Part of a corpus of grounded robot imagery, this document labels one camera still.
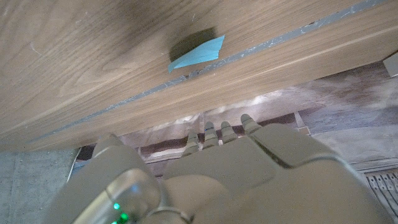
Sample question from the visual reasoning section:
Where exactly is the white power strip box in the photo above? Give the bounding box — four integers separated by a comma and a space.
382, 52, 398, 78

